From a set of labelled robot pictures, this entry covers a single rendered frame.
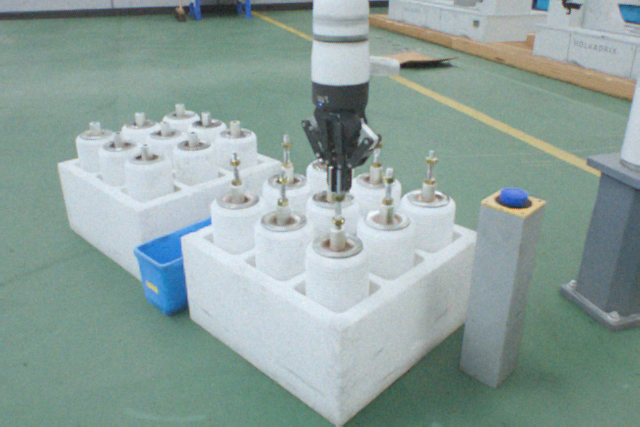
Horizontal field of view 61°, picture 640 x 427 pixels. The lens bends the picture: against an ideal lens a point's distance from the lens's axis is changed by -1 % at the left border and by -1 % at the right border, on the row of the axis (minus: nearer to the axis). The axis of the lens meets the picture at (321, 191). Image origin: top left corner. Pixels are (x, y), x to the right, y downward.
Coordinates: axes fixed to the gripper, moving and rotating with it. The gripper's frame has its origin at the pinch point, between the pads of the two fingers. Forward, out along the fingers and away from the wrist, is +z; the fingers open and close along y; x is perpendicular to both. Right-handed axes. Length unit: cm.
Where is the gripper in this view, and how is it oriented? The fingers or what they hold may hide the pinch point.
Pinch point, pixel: (339, 179)
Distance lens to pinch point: 77.5
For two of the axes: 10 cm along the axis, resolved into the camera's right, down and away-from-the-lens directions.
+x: 6.9, -2.9, 6.6
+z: 0.0, 9.2, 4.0
